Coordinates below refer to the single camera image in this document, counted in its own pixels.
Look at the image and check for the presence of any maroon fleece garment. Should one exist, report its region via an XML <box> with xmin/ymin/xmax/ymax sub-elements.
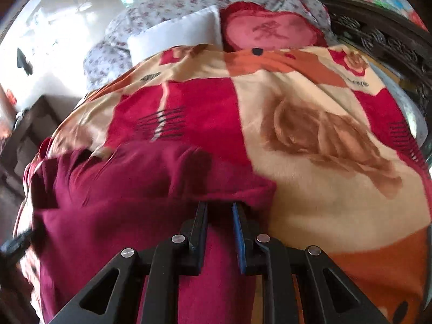
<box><xmin>30</xmin><ymin>141</ymin><xmax>276</xmax><ymax>323</ymax></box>

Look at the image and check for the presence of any orange red patterned blanket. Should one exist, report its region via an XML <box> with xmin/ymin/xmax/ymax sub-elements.
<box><xmin>21</xmin><ymin>45</ymin><xmax>431</xmax><ymax>323</ymax></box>

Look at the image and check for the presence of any dark wooden nightstand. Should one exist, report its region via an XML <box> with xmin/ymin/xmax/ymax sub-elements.
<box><xmin>1</xmin><ymin>94</ymin><xmax>80</xmax><ymax>198</ymax></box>

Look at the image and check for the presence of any floral quilt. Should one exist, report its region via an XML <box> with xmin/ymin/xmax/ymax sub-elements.
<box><xmin>83</xmin><ymin>0</ymin><xmax>336</xmax><ymax>91</ymax></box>

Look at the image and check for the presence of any dark carved wooden footboard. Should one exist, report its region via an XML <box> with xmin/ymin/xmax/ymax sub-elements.
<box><xmin>313</xmin><ymin>0</ymin><xmax>432</xmax><ymax>116</ymax></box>

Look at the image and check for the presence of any white pillow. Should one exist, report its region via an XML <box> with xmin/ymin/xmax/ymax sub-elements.
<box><xmin>127</xmin><ymin>5</ymin><xmax>223</xmax><ymax>66</ymax></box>

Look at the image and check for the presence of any red heart pillow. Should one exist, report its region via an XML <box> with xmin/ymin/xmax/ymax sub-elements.
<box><xmin>220</xmin><ymin>2</ymin><xmax>327</xmax><ymax>52</ymax></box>

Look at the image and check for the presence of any black hanging item on wall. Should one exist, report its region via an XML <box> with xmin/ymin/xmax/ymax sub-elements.
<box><xmin>17</xmin><ymin>48</ymin><xmax>33</xmax><ymax>75</ymax></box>

